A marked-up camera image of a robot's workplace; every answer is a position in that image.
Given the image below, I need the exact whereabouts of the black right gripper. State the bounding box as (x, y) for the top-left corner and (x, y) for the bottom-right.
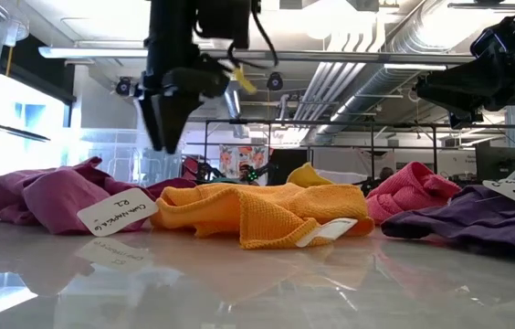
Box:
(415, 43), (515, 131)

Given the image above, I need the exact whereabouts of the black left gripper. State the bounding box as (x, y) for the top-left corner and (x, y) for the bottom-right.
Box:
(138, 53), (232, 155)

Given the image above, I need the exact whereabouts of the pink towel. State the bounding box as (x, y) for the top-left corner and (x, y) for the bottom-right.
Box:
(365, 161), (463, 226)

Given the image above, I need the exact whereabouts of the purple towel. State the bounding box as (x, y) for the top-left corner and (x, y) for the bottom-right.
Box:
(380, 178), (515, 269)

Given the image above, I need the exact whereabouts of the orange towel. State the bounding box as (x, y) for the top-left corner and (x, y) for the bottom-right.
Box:
(150, 181), (376, 250)

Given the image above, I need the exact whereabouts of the maroon towel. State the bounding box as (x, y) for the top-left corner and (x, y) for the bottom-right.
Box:
(0, 156), (197, 238)

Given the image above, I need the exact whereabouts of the yellow towel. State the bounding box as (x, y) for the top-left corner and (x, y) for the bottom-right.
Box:
(286, 162), (335, 188)

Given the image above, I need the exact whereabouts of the dark background monitor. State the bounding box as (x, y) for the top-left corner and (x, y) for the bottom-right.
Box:
(475, 140), (515, 182)

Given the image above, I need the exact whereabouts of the floral poster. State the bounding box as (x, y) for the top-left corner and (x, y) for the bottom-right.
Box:
(218, 144), (271, 180)

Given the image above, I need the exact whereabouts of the black background panel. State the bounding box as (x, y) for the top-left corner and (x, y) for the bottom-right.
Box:
(268, 148), (310, 186)

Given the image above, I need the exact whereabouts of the grey ceiling beam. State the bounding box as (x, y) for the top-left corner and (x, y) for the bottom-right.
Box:
(37, 45), (476, 65)

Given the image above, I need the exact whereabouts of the black ceiling camera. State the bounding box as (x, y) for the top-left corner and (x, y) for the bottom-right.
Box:
(266, 71), (285, 92)
(115, 76), (133, 98)

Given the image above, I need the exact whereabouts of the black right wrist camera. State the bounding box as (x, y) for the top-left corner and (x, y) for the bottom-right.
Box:
(469, 16), (515, 60)

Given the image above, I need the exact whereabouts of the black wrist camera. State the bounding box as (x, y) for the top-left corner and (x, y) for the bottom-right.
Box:
(195, 0), (252, 49)
(469, 16), (515, 60)

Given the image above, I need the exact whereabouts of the silver ventilation duct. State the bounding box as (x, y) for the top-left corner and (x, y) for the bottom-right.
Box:
(311, 0), (491, 143)

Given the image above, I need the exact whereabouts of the yellow cable tag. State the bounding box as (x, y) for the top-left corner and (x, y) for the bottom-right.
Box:
(233, 66), (258, 96)

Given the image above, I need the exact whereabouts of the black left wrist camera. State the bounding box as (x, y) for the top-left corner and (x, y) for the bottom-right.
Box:
(195, 0), (252, 49)

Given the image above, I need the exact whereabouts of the black metal rack frame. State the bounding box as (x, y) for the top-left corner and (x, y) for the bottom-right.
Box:
(202, 118), (515, 184)

